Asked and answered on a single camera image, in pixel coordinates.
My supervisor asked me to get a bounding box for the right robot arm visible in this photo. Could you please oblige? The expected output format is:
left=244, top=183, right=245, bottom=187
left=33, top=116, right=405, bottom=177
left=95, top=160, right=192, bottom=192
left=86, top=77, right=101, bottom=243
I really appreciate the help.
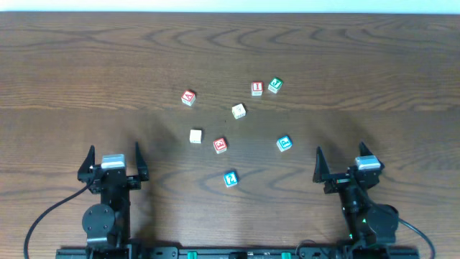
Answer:
left=313, top=142, right=399, bottom=247

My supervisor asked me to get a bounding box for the red letter I block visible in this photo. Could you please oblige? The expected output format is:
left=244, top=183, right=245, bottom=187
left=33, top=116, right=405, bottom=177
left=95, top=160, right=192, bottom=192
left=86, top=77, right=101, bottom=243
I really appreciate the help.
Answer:
left=251, top=81, right=264, bottom=96

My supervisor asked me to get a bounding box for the plain cream wooden block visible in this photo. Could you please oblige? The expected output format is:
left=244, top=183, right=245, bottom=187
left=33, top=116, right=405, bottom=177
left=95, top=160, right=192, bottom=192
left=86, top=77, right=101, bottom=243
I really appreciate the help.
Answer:
left=189, top=129, right=202, bottom=144

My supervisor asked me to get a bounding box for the red letter A block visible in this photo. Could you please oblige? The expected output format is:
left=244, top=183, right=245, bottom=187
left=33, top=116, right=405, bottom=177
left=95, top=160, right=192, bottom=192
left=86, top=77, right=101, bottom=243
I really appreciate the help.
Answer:
left=181, top=90, right=196, bottom=106

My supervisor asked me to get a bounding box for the blue number 2 block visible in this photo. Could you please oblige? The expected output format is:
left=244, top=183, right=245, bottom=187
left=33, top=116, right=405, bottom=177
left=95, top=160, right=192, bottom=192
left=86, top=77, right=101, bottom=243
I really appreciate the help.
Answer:
left=224, top=171, right=238, bottom=188

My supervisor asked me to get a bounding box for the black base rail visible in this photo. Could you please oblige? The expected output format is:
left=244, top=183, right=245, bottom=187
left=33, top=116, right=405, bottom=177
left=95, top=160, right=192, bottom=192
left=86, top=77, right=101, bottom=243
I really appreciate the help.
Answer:
left=55, top=246, right=420, bottom=259

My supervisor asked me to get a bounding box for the yellow picture wooden block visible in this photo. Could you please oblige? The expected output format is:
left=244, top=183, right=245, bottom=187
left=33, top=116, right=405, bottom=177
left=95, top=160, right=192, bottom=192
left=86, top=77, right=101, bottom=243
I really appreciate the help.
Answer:
left=231, top=104, right=247, bottom=119

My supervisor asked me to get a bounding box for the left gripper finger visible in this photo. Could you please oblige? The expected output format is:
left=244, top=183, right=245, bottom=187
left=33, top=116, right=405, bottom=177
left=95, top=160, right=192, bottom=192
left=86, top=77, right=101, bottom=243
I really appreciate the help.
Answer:
left=77, top=145, right=95, bottom=181
left=135, top=142, right=150, bottom=181

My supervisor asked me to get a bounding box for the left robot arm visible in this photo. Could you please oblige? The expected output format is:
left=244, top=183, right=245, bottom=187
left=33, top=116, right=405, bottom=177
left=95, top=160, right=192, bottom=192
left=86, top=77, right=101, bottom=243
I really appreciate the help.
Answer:
left=78, top=145, right=150, bottom=251

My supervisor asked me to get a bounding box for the red letter C block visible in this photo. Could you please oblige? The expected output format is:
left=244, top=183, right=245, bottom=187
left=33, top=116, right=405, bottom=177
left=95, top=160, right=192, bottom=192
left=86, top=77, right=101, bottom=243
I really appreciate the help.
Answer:
left=213, top=137, right=228, bottom=154

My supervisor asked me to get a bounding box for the blue letter P block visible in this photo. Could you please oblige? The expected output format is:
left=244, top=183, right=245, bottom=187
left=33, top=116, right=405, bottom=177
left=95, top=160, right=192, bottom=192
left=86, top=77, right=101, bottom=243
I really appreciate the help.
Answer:
left=276, top=135, right=293, bottom=152

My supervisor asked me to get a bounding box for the green letter J block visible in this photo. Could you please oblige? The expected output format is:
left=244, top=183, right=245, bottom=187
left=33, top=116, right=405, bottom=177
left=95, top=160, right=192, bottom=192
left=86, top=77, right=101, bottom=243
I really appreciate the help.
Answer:
left=267, top=77, right=283, bottom=94

